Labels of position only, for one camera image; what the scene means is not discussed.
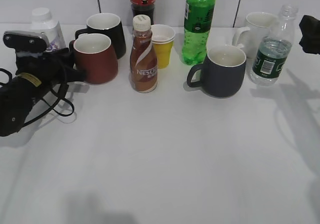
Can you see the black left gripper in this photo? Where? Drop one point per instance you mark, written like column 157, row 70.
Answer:
column 36, row 69

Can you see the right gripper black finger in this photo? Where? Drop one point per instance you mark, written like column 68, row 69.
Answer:
column 310, row 29

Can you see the red mug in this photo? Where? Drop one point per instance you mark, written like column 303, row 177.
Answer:
column 95, row 54

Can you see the clear green-label water bottle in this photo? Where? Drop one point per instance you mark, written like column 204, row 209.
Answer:
column 275, row 47

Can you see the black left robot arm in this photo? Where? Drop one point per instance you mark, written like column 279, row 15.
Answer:
column 17, row 102

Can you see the white mug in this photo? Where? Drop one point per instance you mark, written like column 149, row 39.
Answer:
column 249, row 36

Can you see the black mug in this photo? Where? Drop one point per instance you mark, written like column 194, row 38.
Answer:
column 110, row 25

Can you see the dark grey mug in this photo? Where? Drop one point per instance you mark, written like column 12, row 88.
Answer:
column 222, row 72

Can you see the white yogurt bottle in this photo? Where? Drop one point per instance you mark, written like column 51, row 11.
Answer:
column 42, row 22

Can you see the Nescafe coffee bottle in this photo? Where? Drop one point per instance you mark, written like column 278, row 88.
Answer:
column 143, row 59

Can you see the yellow paper cup stack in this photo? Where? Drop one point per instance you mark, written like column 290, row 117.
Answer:
column 163, row 39

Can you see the green soda bottle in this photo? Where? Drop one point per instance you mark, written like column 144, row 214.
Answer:
column 197, row 24

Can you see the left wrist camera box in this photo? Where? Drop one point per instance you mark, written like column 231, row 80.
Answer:
column 26, row 41

